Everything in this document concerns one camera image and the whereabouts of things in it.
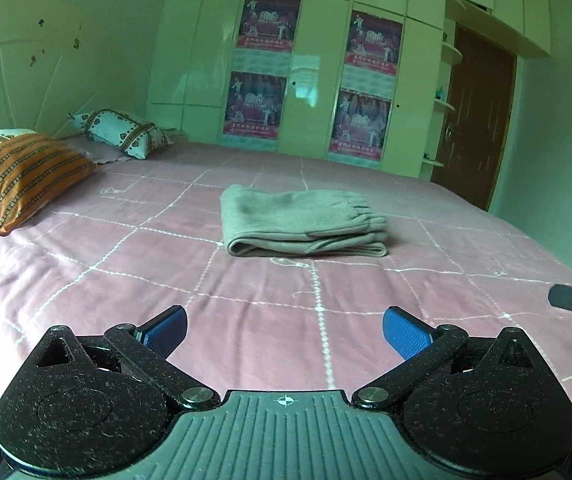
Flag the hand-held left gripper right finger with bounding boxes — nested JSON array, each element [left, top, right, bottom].
[[351, 306, 549, 408]]

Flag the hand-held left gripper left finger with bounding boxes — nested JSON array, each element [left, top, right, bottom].
[[26, 305, 222, 408]]

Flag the grey pants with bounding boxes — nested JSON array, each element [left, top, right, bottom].
[[220, 184, 389, 259]]

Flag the pink checked bed sheet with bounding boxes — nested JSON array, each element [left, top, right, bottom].
[[0, 140, 572, 441]]

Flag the white patterned pillow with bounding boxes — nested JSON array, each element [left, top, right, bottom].
[[68, 109, 172, 160]]

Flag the orange striped pillow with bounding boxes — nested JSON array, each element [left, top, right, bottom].
[[0, 129, 98, 237]]

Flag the brown door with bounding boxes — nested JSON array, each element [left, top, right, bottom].
[[430, 25, 518, 212]]

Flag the white corner shelf unit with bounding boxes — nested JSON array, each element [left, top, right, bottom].
[[420, 40, 464, 167]]

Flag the white headboard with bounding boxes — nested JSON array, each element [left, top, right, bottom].
[[0, 0, 103, 141]]

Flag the white wardrobe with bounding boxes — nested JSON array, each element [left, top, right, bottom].
[[146, 0, 552, 178]]

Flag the wall poster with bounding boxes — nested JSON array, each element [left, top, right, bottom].
[[236, 0, 301, 72], [223, 71, 287, 142], [328, 89, 393, 159], [343, 10, 403, 90]]

